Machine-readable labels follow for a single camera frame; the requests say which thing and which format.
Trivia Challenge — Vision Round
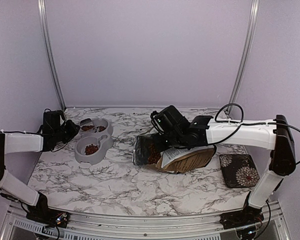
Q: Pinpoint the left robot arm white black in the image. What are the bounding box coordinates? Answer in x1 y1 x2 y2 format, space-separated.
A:
0 109 80 228

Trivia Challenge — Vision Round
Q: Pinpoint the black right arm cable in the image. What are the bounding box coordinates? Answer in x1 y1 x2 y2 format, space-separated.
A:
212 103 300 166

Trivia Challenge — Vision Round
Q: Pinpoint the brown kibble in bowls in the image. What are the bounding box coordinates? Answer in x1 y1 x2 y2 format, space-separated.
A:
79 125 107 156

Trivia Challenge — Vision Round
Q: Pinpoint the black floral square plate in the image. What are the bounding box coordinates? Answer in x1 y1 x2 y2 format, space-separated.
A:
219 154 260 189

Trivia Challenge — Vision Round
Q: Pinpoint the right aluminium frame post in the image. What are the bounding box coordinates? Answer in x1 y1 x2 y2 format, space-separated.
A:
228 0 260 104

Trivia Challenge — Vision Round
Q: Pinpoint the aluminium frame post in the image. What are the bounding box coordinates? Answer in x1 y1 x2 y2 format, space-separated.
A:
228 0 260 104
37 0 66 111

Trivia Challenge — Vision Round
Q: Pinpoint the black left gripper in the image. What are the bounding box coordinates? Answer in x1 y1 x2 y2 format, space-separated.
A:
53 119 80 144

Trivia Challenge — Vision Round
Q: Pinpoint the brown dog food bag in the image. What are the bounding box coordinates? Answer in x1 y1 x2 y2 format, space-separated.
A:
132 134 217 174

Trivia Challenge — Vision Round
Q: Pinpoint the front aluminium rail base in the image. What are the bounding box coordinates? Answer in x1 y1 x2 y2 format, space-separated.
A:
0 201 291 240

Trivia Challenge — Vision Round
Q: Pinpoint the left aluminium frame post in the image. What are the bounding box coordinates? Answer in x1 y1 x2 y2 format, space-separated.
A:
37 0 66 111

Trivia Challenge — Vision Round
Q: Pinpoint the grey double pet bowl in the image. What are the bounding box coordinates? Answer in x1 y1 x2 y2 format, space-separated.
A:
74 118 114 165

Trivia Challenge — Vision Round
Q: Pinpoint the metal food scoop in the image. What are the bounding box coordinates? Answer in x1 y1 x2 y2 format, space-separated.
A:
79 118 94 132

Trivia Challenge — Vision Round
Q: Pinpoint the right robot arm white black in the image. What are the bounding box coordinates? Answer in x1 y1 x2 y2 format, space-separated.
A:
150 105 297 230

